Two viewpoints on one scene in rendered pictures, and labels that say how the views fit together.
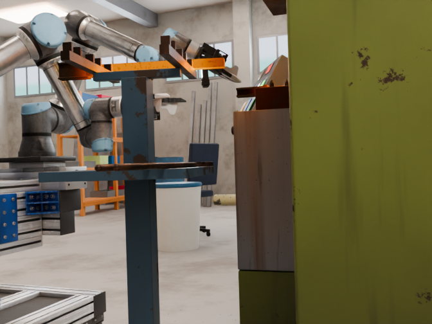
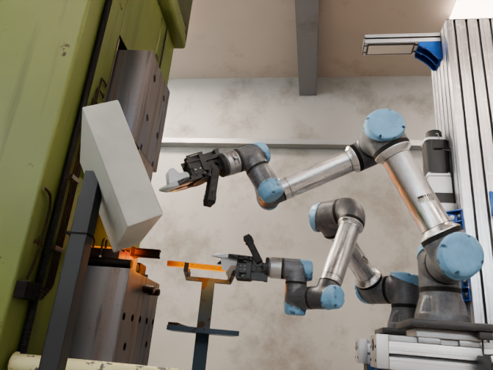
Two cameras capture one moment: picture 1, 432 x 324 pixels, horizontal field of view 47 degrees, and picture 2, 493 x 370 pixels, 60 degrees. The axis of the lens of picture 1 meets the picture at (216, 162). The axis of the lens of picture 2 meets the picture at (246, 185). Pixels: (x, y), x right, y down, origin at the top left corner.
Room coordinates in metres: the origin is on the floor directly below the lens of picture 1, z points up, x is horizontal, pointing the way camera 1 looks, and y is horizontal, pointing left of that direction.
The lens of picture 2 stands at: (3.24, -0.11, 0.71)
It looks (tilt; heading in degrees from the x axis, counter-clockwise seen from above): 20 degrees up; 168
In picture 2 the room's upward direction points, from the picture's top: 5 degrees clockwise
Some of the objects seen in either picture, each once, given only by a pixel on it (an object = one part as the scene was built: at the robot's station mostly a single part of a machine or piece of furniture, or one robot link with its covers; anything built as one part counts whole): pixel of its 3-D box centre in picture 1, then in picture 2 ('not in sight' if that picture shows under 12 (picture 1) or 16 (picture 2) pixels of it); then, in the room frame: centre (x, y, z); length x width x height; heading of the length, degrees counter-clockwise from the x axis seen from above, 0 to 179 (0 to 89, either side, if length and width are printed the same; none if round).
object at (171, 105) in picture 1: (172, 106); (224, 262); (1.77, 0.15, 0.97); 0.09 x 0.03 x 0.06; 109
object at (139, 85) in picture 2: not in sight; (108, 117); (1.53, -0.37, 1.56); 0.42 x 0.39 x 0.40; 73
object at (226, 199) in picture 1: (267, 199); (95, 370); (1.99, -0.20, 0.62); 0.44 x 0.05 x 0.05; 73
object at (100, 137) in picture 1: (100, 137); (298, 298); (1.80, 0.41, 0.88); 0.11 x 0.08 x 0.11; 30
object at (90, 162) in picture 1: (105, 152); not in sight; (8.84, 1.95, 1.01); 2.22 x 0.59 x 2.01; 158
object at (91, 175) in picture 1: (139, 173); (202, 331); (1.18, 0.18, 0.75); 0.40 x 0.30 x 0.02; 172
